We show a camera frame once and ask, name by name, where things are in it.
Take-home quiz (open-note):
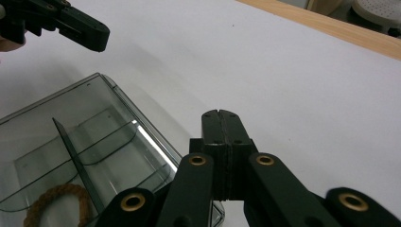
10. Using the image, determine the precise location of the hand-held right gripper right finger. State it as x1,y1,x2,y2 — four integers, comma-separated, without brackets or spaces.
220,109,258,201

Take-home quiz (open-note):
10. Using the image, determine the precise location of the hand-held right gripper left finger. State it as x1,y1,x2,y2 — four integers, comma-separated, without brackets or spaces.
189,109,228,201

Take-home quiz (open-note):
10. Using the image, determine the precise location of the white perforated round disc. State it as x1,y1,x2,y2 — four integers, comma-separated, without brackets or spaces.
351,0,401,28

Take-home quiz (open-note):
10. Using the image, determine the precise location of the brown braided rope ring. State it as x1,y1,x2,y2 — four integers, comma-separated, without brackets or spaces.
23,183,93,227

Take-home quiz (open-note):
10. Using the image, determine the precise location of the clear grey plastic compartment box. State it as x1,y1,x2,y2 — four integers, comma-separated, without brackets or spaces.
0,72,226,227

